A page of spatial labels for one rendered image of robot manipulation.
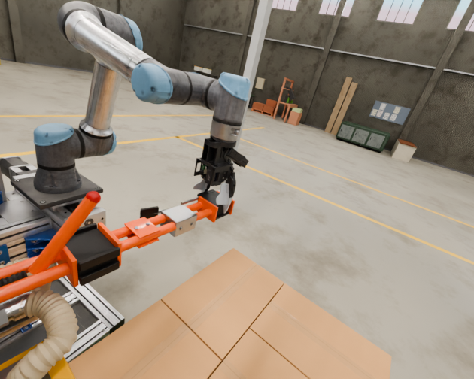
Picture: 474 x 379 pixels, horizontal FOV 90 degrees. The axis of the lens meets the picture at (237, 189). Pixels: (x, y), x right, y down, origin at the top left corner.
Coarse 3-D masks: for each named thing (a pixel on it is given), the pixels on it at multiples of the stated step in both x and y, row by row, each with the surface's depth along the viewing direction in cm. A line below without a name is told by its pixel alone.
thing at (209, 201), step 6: (216, 192) 74; (204, 198) 69; (210, 198) 70; (204, 204) 68; (210, 204) 67; (216, 204) 68; (198, 210) 71; (216, 210) 66; (222, 210) 71; (228, 210) 74; (210, 216) 68; (216, 216) 67; (222, 216) 71
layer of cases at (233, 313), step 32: (224, 256) 152; (192, 288) 125; (224, 288) 130; (256, 288) 135; (288, 288) 140; (160, 320) 106; (192, 320) 109; (224, 320) 113; (256, 320) 116; (288, 320) 121; (320, 320) 125; (96, 352) 89; (128, 352) 92; (160, 352) 94; (192, 352) 97; (224, 352) 100; (256, 352) 103; (288, 352) 106; (320, 352) 110; (352, 352) 113; (384, 352) 117
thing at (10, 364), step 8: (24, 352) 38; (8, 360) 37; (16, 360) 37; (64, 360) 38; (0, 368) 36; (8, 368) 35; (56, 368) 37; (64, 368) 37; (0, 376) 34; (48, 376) 36; (56, 376) 36; (64, 376) 37; (72, 376) 37
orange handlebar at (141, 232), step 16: (192, 208) 66; (208, 208) 67; (128, 224) 52; (144, 224) 54; (128, 240) 49; (144, 240) 51; (0, 272) 36; (16, 272) 38; (48, 272) 38; (64, 272) 40; (0, 288) 34; (16, 288) 35; (32, 288) 37
